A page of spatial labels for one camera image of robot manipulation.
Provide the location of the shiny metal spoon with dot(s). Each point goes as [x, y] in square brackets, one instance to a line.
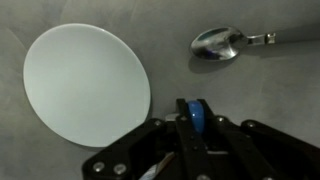
[216, 43]

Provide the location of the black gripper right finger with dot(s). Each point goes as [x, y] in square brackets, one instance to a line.
[240, 150]

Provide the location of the white round plate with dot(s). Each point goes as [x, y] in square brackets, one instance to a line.
[86, 83]

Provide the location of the blue mug cream inside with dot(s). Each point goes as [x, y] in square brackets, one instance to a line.
[196, 116]

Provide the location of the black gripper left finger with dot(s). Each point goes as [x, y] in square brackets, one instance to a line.
[186, 150]

